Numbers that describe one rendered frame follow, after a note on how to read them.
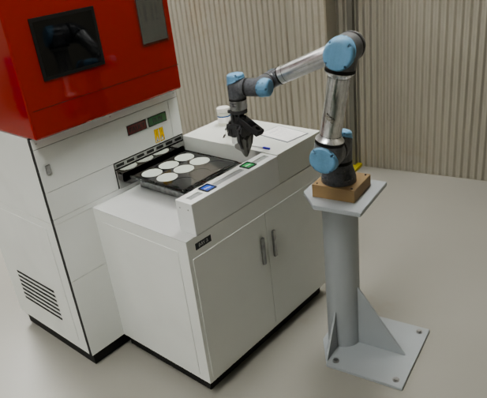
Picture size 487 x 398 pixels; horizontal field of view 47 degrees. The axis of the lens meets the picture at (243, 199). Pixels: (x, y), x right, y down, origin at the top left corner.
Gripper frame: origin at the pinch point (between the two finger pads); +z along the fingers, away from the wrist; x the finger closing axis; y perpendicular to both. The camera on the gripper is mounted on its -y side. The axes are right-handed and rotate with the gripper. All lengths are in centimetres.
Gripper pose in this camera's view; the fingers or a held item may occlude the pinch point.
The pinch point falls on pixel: (247, 154)
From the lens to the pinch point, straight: 245.7
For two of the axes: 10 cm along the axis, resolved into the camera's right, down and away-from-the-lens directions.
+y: -7.5, -2.1, 6.2
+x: -6.5, 3.9, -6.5
